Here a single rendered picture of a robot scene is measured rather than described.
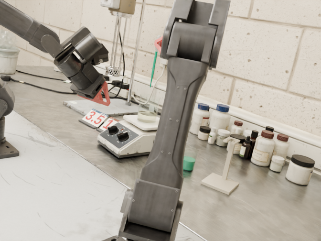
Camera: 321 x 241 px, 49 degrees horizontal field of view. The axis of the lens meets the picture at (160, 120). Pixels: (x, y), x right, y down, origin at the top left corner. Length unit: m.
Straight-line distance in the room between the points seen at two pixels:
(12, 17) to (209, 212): 0.65
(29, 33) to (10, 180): 0.35
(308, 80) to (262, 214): 0.58
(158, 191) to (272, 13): 0.98
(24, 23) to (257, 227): 0.72
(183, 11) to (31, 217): 0.46
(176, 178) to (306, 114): 0.85
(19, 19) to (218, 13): 0.52
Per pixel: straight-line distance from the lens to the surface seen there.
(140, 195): 0.52
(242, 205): 0.90
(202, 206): 0.84
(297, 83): 1.32
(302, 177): 1.12
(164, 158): 0.52
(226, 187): 0.94
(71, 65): 0.96
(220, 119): 1.30
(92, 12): 2.14
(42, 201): 0.77
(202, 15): 0.64
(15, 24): 0.94
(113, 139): 1.04
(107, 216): 0.74
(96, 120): 1.26
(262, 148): 1.17
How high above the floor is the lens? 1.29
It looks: 16 degrees down
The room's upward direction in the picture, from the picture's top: 10 degrees clockwise
